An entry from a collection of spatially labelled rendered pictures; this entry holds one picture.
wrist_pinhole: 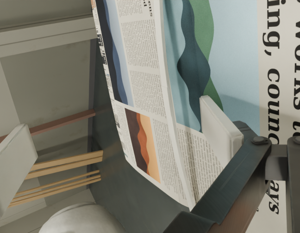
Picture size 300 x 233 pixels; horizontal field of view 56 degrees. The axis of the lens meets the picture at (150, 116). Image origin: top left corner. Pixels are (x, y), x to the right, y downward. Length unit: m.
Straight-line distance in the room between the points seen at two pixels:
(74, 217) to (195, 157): 0.29
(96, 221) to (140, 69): 0.30
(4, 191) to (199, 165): 0.17
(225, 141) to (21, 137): 0.14
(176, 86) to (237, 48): 0.09
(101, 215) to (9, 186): 0.35
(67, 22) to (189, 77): 3.00
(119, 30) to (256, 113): 0.20
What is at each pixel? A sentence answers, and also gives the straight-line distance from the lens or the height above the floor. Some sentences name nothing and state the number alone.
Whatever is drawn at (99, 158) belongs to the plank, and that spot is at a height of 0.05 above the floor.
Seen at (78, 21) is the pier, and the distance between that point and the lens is 3.25.
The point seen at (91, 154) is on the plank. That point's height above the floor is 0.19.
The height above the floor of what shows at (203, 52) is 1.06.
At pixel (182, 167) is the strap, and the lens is 0.28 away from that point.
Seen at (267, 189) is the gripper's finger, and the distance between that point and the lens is 0.17.
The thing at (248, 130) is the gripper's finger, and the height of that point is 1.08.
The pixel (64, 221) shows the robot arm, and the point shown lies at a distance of 0.52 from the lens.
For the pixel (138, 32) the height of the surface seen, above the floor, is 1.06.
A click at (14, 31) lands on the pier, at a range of 3.12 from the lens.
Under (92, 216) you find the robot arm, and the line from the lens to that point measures 0.52.
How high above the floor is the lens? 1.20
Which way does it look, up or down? 25 degrees down
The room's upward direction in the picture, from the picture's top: 110 degrees counter-clockwise
